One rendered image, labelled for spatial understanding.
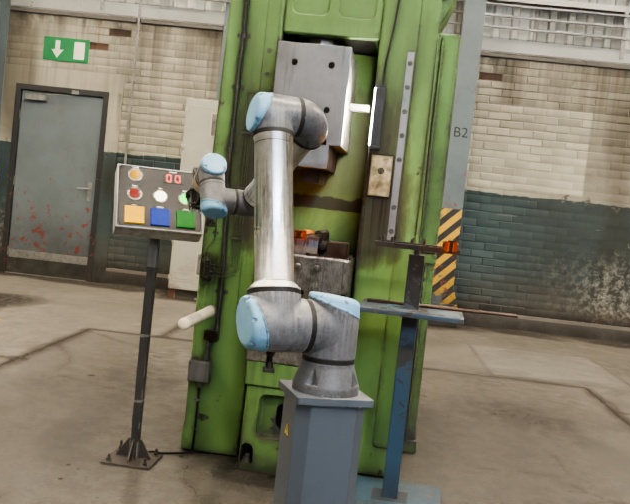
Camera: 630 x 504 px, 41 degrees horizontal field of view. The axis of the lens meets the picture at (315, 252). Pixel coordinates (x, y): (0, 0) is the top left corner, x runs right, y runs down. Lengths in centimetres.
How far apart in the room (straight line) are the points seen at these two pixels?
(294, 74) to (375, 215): 67
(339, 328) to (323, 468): 38
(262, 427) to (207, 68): 661
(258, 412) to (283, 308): 130
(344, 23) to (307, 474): 199
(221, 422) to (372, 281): 89
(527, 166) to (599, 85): 115
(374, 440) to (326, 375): 138
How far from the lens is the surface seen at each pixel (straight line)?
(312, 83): 350
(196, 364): 369
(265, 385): 350
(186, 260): 901
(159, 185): 345
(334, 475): 242
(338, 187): 393
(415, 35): 366
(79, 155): 1002
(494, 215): 951
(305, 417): 236
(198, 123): 901
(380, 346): 362
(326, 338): 234
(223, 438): 379
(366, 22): 367
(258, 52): 370
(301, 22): 370
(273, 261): 232
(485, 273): 953
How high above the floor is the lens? 111
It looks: 3 degrees down
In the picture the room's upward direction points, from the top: 6 degrees clockwise
